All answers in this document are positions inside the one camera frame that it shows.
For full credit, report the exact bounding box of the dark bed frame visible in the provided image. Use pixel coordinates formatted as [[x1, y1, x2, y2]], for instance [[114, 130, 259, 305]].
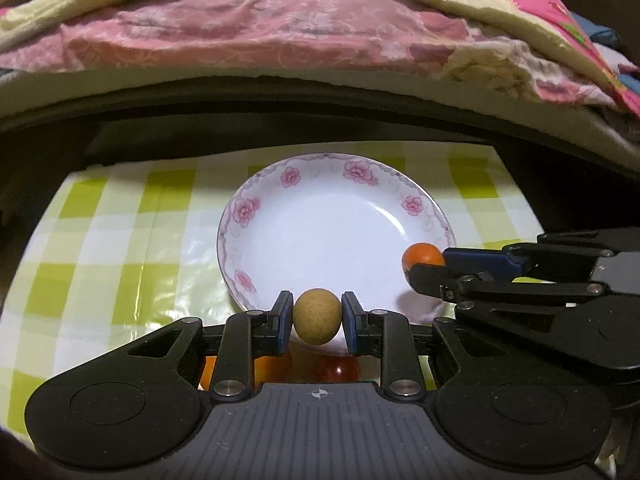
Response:
[[0, 77, 640, 261]]

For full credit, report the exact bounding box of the green checked tablecloth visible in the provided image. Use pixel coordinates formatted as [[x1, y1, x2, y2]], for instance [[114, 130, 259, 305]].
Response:
[[0, 140, 547, 441]]

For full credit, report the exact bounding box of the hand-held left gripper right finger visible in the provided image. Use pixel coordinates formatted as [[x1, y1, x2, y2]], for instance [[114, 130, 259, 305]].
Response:
[[341, 290, 502, 402]]

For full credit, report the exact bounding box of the white mattress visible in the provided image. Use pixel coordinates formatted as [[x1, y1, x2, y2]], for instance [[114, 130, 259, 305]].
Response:
[[0, 62, 640, 173]]

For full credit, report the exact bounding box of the orange mandarin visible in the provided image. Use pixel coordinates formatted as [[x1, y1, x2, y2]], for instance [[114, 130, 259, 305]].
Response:
[[402, 243, 447, 273]]

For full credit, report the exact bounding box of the small red tomato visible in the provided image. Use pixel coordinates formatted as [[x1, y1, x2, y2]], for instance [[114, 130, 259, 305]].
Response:
[[320, 356, 362, 384]]

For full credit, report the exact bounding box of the white floral plate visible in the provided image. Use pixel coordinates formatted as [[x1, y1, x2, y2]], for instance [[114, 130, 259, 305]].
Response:
[[216, 153, 457, 328]]

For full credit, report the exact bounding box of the brown longan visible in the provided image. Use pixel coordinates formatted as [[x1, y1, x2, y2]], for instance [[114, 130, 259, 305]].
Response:
[[292, 288, 344, 346]]

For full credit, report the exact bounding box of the pink floral blanket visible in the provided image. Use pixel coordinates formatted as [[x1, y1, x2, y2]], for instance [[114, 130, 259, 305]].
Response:
[[0, 0, 621, 108]]

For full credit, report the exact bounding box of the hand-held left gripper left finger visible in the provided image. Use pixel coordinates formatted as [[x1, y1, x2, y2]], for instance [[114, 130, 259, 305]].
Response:
[[126, 290, 295, 402]]

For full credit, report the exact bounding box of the bright pink cloth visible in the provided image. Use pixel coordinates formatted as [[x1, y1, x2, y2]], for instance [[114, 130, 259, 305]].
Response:
[[450, 0, 640, 116]]

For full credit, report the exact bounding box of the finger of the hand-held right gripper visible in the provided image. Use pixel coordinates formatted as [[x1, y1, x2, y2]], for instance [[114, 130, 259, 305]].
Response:
[[442, 229, 640, 281], [408, 263, 612, 312]]

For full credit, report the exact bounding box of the blue cloth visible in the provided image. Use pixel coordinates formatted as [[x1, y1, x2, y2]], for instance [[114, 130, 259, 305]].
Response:
[[570, 10, 626, 51]]

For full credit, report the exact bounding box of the large red tomato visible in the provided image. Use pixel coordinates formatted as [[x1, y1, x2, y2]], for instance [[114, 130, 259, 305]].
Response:
[[200, 352, 297, 391]]

